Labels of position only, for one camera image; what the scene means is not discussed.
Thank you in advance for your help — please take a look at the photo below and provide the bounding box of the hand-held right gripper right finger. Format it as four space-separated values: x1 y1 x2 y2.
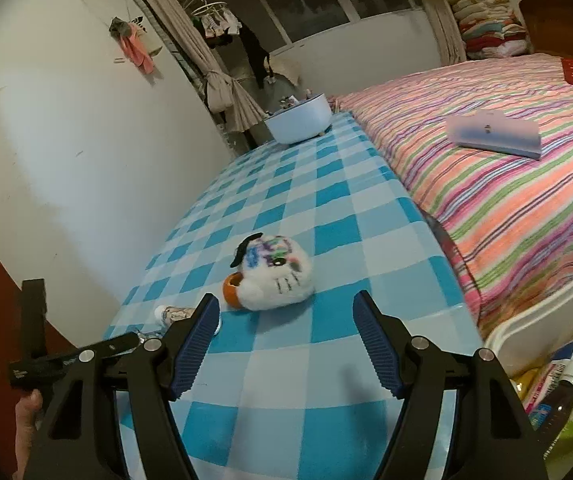
352 290 549 480

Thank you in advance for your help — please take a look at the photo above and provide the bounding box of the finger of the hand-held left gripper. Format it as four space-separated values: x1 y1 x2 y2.
9 332 142 389

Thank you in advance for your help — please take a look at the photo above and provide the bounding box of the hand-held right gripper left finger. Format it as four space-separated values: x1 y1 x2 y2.
21 292 222 480

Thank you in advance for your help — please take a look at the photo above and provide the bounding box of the small blue label bottle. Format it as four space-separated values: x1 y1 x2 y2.
155 305 223 336

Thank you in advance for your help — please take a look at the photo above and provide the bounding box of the white plush toy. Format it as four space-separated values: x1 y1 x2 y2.
221 231 315 311

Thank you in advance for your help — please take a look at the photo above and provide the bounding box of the yellow snack wrapper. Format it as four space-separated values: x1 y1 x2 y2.
511 367 542 396

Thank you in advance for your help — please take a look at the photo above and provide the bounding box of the white plastic bin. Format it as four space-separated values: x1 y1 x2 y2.
483 267 573 480

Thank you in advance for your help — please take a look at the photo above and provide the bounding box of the white and red carton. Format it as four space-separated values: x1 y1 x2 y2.
521 335 573 413

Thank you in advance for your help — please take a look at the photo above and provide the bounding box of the plastic bottle with blue label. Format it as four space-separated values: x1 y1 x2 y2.
526 360 573 461

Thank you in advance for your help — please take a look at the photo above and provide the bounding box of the person's left hand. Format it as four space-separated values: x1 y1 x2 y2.
12 390 44 480

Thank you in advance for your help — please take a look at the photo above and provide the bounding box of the blue checked tablecloth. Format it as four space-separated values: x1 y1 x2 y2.
104 110 484 480

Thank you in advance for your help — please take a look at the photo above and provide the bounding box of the striped bed sheet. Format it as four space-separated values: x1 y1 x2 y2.
333 52 573 338

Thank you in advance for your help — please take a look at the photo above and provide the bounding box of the light blue bowl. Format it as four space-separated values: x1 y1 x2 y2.
265 92 332 145

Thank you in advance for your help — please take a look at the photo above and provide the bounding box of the beige curtain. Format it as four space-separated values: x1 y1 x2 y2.
419 0 467 66
129 0 264 133

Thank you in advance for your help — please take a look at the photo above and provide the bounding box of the beige crumpled cloth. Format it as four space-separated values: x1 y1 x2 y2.
264 55 303 86

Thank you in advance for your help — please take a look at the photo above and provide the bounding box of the black hanging garment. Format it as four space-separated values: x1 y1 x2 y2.
241 27 272 88

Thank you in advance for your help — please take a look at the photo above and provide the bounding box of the drying rack with socks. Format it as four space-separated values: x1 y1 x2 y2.
189 2 242 48

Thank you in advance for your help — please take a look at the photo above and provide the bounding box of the window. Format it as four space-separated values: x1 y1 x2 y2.
236 0 432 56

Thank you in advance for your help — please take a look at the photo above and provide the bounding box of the stack of folded blankets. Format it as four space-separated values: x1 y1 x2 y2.
443 0 529 61

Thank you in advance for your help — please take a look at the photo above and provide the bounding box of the wooden headboard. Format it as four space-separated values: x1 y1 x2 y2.
519 0 573 68

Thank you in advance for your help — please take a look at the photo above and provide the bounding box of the pink cloth on wall hook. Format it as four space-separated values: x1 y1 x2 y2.
109 15 162 78

